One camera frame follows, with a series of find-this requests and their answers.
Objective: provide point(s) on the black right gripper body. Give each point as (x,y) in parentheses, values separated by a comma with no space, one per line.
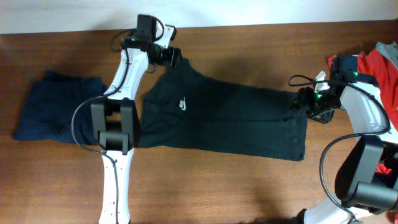
(321,106)

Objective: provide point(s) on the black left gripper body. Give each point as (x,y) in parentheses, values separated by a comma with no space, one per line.
(165,56)

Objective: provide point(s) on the dark green t-shirt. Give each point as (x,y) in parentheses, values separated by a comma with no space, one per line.
(186,109)

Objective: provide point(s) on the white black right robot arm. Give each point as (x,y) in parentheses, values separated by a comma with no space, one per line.
(366,183)

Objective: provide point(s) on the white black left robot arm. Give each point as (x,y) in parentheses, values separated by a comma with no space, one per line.
(114,115)

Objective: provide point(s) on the red garment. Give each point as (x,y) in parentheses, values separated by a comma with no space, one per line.
(379,77)

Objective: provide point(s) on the grey garment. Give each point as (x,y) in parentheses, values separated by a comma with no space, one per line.
(389,51)

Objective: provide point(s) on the folded navy blue garment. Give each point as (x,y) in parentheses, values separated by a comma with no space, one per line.
(48,111)

